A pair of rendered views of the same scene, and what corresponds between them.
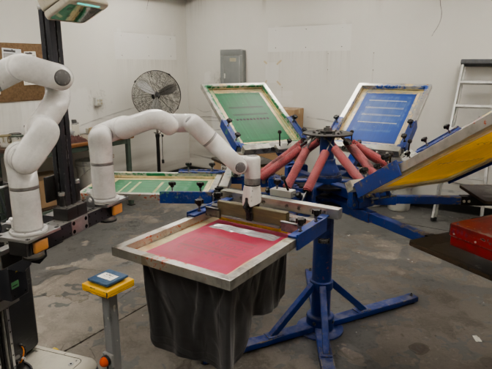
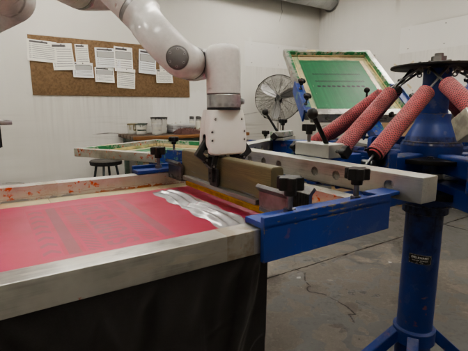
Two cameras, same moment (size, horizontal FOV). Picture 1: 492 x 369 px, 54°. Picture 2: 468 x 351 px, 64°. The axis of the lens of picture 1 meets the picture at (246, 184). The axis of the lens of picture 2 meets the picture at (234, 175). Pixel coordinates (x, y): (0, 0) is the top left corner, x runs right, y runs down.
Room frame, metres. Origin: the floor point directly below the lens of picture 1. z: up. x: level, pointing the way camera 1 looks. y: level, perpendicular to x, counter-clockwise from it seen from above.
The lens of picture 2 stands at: (1.42, -0.39, 1.16)
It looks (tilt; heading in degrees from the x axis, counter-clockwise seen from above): 10 degrees down; 24
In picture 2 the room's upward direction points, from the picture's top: straight up
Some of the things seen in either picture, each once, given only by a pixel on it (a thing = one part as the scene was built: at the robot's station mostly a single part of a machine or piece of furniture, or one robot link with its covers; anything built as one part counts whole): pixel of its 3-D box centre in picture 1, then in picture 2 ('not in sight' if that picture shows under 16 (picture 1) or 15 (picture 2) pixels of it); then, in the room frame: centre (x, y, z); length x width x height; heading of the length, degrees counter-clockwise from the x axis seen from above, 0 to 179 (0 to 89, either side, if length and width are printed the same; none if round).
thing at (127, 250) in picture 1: (226, 236); (136, 207); (2.00, 0.08, 0.97); 0.79 x 0.58 x 0.04; 147
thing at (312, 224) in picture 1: (308, 231); (324, 220); (2.05, -0.28, 0.97); 0.30 x 0.05 x 0.07; 147
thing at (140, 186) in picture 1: (179, 172); (207, 134); (2.93, 0.41, 1.05); 1.08 x 0.61 x 0.23; 87
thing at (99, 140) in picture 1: (100, 145); not in sight; (2.02, 0.62, 1.37); 0.13 x 0.10 x 0.16; 14
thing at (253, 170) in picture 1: (244, 166); (207, 69); (2.17, 0.01, 1.25); 0.15 x 0.10 x 0.11; 104
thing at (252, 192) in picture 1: (252, 193); (223, 129); (2.17, -0.03, 1.12); 0.10 x 0.07 x 0.11; 147
